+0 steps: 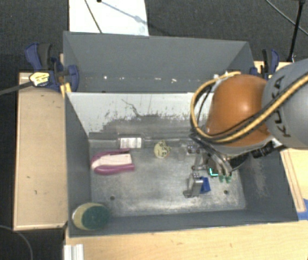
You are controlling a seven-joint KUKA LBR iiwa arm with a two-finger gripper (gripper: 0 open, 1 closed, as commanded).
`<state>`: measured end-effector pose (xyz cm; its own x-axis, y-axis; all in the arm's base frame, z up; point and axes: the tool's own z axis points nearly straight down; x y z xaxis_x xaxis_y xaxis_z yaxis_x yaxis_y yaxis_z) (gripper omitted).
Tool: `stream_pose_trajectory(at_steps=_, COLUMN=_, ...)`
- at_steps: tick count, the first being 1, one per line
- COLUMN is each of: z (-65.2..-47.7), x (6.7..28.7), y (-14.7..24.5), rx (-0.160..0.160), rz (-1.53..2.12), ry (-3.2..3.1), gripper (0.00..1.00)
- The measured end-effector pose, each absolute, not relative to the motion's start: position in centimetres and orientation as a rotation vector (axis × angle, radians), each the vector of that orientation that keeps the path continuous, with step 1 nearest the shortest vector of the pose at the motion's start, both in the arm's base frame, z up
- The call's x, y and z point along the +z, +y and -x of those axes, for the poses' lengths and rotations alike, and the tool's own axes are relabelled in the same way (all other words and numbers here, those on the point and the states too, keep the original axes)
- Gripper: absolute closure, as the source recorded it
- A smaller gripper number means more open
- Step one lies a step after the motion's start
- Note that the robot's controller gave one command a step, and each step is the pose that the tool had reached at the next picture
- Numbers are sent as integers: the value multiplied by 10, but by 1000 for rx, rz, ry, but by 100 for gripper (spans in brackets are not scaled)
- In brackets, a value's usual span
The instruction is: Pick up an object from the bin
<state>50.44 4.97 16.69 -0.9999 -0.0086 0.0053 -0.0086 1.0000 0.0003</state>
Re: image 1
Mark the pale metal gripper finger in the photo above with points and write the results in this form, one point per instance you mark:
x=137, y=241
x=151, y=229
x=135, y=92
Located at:
x=195, y=184
x=193, y=148

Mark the small blue block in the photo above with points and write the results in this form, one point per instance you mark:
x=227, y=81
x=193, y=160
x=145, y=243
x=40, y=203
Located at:
x=206, y=185

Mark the pale yellow small toy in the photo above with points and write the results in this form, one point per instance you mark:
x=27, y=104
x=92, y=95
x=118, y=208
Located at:
x=161, y=149

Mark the grey metal bin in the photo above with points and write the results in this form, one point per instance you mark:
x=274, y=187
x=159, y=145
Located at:
x=159, y=183

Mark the purple and white stapler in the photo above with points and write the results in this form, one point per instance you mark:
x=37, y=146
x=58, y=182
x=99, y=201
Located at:
x=110, y=162

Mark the yellow and green sponge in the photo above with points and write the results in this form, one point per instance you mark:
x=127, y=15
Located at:
x=91, y=217

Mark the pale wood board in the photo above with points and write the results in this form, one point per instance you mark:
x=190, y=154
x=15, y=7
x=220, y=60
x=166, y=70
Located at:
x=41, y=156

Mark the black cylinder on white bracket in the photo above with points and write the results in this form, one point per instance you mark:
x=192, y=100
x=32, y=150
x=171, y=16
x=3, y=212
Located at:
x=263, y=150

